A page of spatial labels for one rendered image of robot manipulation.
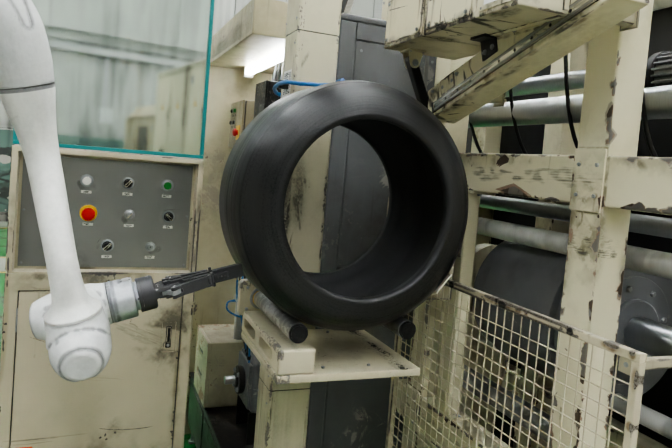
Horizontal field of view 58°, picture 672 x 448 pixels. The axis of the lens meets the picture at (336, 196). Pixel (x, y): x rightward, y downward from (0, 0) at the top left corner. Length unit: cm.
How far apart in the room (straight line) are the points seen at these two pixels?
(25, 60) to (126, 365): 113
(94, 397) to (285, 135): 114
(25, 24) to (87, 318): 54
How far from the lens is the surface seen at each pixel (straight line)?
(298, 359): 141
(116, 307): 136
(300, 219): 173
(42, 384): 208
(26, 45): 123
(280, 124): 132
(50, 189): 125
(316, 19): 177
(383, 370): 151
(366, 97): 137
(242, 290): 169
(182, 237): 204
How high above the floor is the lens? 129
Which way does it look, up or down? 3 degrees down
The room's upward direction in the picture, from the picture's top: 5 degrees clockwise
